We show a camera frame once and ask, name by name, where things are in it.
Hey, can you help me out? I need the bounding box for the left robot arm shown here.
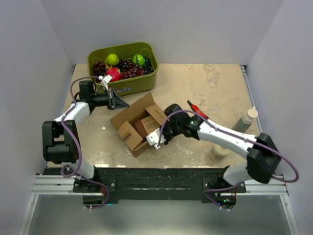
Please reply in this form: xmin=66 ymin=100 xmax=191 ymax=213
xmin=42 ymin=75 xmax=129 ymax=194

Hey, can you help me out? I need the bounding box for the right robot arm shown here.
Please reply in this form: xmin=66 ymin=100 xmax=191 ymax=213
xmin=162 ymin=104 xmax=281 ymax=193

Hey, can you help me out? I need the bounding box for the brown cardboard express box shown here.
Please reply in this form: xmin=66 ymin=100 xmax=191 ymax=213
xmin=110 ymin=93 xmax=166 ymax=157

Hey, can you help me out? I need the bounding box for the aluminium frame rail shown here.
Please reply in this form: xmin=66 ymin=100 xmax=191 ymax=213
xmin=31 ymin=64 xmax=291 ymax=196

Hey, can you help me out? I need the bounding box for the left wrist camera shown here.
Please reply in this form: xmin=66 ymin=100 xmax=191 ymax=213
xmin=98 ymin=75 xmax=112 ymax=90

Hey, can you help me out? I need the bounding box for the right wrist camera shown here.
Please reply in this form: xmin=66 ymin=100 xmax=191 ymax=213
xmin=146 ymin=128 xmax=165 ymax=149

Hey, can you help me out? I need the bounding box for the olive green plastic bin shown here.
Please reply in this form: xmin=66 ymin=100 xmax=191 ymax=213
xmin=87 ymin=42 xmax=158 ymax=96

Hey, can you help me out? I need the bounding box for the small brown carton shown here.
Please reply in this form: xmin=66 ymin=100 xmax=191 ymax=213
xmin=134 ymin=116 xmax=160 ymax=138

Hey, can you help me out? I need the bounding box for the yellow-green pear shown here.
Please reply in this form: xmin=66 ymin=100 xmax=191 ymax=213
xmin=105 ymin=53 xmax=119 ymax=66

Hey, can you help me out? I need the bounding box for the cream lotion pump bottle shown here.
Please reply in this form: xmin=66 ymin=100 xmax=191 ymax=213
xmin=209 ymin=144 xmax=230 ymax=161

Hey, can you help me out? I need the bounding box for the red black utility knife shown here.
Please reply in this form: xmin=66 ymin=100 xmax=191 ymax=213
xmin=187 ymin=100 xmax=209 ymax=119

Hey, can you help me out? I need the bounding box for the green striped ball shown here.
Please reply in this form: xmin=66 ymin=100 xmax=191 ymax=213
xmin=133 ymin=54 xmax=146 ymax=66

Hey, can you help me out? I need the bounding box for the dark red grape bunch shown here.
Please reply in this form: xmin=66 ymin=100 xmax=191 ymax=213
xmin=92 ymin=59 xmax=154 ymax=80

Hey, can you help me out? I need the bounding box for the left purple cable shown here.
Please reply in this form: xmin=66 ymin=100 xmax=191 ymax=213
xmin=60 ymin=75 xmax=110 ymax=212

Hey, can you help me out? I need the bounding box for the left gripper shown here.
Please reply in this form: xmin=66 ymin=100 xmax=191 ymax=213
xmin=91 ymin=88 xmax=129 ymax=111

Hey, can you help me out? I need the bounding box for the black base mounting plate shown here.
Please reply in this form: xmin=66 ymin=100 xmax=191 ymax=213
xmin=44 ymin=167 xmax=273 ymax=209

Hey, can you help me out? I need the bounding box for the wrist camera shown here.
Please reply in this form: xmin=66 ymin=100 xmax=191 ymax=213
xmin=146 ymin=128 xmax=165 ymax=149
xmin=98 ymin=75 xmax=112 ymax=90

